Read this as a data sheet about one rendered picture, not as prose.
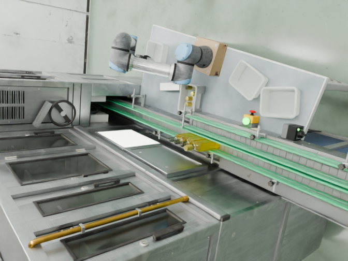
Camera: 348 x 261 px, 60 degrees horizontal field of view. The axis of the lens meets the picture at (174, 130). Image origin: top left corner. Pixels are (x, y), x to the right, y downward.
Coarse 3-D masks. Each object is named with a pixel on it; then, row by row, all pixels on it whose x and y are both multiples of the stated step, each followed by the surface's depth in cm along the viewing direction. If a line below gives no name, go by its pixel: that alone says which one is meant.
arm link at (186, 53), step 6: (180, 48) 191; (186, 48) 187; (192, 48) 189; (198, 48) 194; (180, 54) 190; (186, 54) 187; (192, 54) 190; (198, 54) 193; (180, 60) 190; (186, 60) 190; (192, 60) 191; (198, 60) 196
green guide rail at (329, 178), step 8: (192, 128) 203; (200, 128) 206; (216, 136) 190; (232, 144) 177; (240, 144) 179; (256, 152) 166; (264, 152) 168; (272, 160) 158; (280, 160) 157; (288, 160) 159; (296, 168) 148; (304, 168) 150; (312, 168) 150; (320, 176) 140; (328, 176) 142; (336, 184) 135; (344, 184) 133
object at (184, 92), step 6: (192, 84) 217; (180, 90) 227; (186, 90) 230; (192, 90) 227; (180, 96) 228; (192, 96) 228; (180, 102) 229; (192, 102) 228; (180, 108) 231; (186, 108) 233; (192, 108) 229
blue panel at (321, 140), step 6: (312, 132) 205; (306, 138) 183; (312, 138) 185; (318, 138) 187; (324, 138) 189; (330, 138) 192; (318, 144) 171; (324, 144) 172; (336, 150) 163; (342, 150) 164
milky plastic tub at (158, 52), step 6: (150, 42) 257; (156, 42) 248; (150, 48) 260; (156, 48) 259; (162, 48) 243; (150, 54) 262; (156, 54) 260; (162, 54) 244; (156, 60) 260; (162, 60) 248
